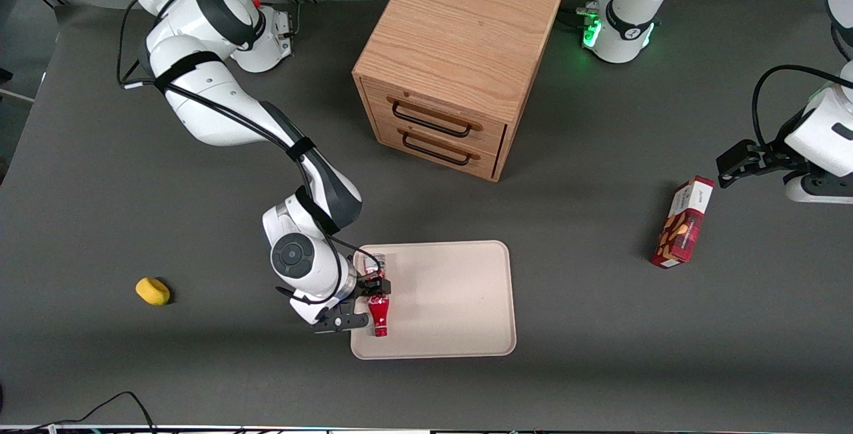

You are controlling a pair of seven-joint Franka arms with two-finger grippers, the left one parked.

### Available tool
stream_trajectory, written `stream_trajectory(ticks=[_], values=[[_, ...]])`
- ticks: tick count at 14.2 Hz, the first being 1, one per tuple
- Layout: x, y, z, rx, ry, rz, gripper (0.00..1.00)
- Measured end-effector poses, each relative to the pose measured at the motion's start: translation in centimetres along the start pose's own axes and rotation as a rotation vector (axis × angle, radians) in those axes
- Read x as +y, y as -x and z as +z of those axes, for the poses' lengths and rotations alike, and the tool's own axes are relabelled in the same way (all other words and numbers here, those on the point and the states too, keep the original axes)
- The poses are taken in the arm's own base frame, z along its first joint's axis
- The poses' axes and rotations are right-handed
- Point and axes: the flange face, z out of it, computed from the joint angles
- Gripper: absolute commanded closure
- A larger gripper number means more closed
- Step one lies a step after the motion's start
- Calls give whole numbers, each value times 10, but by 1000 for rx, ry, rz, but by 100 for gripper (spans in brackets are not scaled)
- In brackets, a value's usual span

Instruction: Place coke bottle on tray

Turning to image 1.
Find wooden drawer cabinet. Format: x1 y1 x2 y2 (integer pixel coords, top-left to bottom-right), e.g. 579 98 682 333
352 0 565 183

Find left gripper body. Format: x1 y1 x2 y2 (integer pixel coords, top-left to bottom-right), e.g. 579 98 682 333
786 84 853 178

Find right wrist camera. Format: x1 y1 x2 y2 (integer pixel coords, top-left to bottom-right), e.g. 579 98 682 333
313 301 371 335

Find beige plastic tray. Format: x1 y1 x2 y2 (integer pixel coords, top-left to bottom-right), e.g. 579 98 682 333
351 240 517 360

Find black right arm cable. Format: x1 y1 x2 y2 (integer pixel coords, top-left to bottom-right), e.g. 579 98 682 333
117 0 374 305

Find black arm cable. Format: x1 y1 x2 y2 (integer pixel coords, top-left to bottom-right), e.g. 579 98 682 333
752 64 853 148
117 0 374 305

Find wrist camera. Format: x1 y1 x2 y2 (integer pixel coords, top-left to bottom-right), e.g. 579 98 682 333
784 171 853 205
313 301 371 335

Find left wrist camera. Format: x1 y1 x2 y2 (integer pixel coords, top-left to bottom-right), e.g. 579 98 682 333
784 171 853 205

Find wooden drawer with black handle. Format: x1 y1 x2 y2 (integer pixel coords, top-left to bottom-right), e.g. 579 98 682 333
363 79 508 155
375 119 500 180

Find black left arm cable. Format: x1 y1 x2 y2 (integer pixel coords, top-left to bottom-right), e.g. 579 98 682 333
752 64 853 148

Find red cracker box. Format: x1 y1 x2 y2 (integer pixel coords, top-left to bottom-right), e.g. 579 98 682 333
650 175 715 269

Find black cable at table edge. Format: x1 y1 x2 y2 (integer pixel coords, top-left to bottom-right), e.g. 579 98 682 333
0 391 157 434

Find yellow sponge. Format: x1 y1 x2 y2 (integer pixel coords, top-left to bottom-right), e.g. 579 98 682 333
135 277 171 306

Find red coke bottle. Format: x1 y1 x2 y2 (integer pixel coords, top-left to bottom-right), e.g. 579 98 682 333
363 254 394 338

